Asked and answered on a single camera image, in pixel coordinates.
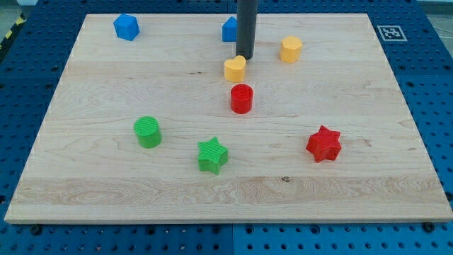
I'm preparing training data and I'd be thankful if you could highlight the black screw bolt left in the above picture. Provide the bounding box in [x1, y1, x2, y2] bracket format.
[29, 225, 42, 236]

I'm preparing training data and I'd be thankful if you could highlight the black screw bolt right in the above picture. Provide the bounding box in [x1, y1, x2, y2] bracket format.
[422, 222, 435, 233]

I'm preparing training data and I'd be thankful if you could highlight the green star block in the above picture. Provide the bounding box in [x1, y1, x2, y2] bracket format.
[197, 137, 229, 175]

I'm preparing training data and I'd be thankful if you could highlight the green cylinder block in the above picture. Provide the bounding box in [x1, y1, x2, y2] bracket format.
[134, 116, 162, 149]

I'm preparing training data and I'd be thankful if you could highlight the blue pentagon block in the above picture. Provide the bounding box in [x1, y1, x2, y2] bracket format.
[222, 16, 237, 42]

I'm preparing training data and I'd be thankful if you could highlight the red star block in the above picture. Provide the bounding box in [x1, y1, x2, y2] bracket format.
[306, 125, 342, 162]

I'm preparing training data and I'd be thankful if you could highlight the red cylinder block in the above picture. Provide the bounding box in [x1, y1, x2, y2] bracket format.
[230, 84, 253, 114]

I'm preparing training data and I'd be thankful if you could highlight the yellow hexagon block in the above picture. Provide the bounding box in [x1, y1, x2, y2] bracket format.
[279, 36, 303, 63]

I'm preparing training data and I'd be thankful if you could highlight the blue cube block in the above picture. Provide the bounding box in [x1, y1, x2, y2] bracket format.
[113, 13, 139, 41]

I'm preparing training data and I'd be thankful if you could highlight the wooden board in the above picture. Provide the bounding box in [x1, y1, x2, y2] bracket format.
[5, 13, 452, 224]

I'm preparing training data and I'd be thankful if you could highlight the black screw bolt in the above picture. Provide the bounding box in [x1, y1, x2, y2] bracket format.
[29, 225, 42, 236]
[422, 222, 435, 233]

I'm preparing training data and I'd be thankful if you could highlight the white fiducial marker tag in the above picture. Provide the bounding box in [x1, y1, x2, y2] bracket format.
[377, 25, 407, 42]

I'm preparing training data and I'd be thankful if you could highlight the yellow heart block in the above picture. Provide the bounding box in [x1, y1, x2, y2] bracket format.
[224, 55, 246, 82]

